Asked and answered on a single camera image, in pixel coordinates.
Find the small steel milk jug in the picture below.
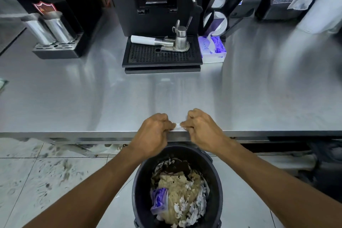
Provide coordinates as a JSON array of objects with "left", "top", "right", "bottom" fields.
[{"left": 161, "top": 19, "right": 191, "bottom": 52}]

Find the black drip tray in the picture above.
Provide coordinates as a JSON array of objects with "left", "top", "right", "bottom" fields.
[{"left": 122, "top": 35, "right": 203, "bottom": 74}]

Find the black trash bin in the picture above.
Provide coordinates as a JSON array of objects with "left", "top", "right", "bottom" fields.
[{"left": 132, "top": 144, "right": 223, "bottom": 228}]

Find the white-handled portafilter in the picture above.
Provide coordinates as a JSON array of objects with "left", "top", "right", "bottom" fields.
[{"left": 130, "top": 35, "right": 175, "bottom": 47}]

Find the black coffee machine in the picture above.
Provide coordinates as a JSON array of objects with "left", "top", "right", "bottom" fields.
[{"left": 103, "top": 0, "right": 205, "bottom": 38}]

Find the crumpled paper waste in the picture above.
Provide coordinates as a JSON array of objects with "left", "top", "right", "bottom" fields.
[{"left": 150, "top": 158, "right": 210, "bottom": 228}]

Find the person's right hand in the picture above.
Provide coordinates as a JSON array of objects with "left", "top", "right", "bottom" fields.
[{"left": 180, "top": 108, "right": 230, "bottom": 156}]

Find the purple white tissue box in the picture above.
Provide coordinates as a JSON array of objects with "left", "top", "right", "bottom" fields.
[{"left": 198, "top": 32, "right": 227, "bottom": 64}]

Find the person's right forearm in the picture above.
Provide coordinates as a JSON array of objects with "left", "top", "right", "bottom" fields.
[{"left": 214, "top": 137, "right": 342, "bottom": 228}]

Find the steel dispenser drip tray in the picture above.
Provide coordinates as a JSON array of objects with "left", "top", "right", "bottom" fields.
[{"left": 32, "top": 32, "right": 89, "bottom": 59}]

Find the person's left hand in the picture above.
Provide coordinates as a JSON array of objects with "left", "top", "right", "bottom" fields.
[{"left": 130, "top": 113, "right": 177, "bottom": 160}]

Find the purple plastic wrapper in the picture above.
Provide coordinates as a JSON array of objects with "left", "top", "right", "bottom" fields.
[{"left": 150, "top": 188, "right": 169, "bottom": 216}]

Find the person's left forearm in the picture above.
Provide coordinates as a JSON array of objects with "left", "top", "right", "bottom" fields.
[{"left": 23, "top": 144, "right": 150, "bottom": 228}]

